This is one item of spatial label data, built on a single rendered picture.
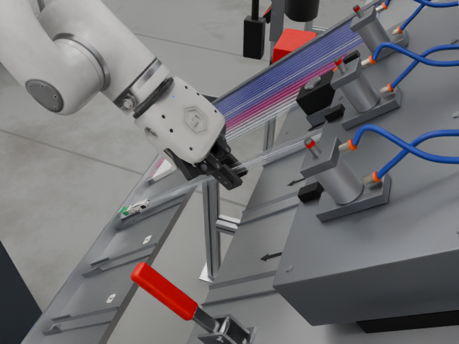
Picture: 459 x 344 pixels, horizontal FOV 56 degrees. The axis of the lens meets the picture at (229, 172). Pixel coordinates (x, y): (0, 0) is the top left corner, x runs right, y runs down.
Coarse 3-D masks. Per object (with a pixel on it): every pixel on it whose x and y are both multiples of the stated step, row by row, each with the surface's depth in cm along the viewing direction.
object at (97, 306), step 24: (192, 192) 73; (144, 216) 78; (168, 216) 70; (120, 240) 78; (144, 240) 69; (96, 264) 76; (120, 264) 68; (96, 288) 68; (120, 288) 62; (72, 312) 67; (96, 312) 60; (120, 312) 57; (48, 336) 66; (72, 336) 60; (96, 336) 55
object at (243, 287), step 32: (288, 128) 63; (288, 160) 56; (256, 192) 55; (288, 192) 49; (256, 224) 49; (288, 224) 45; (256, 256) 44; (224, 288) 44; (256, 288) 40; (256, 320) 37; (288, 320) 34
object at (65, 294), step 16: (160, 160) 96; (144, 176) 92; (144, 192) 90; (112, 224) 83; (96, 240) 80; (96, 256) 78; (80, 272) 75; (64, 288) 72; (48, 304) 71; (64, 304) 71; (48, 320) 69; (32, 336) 66
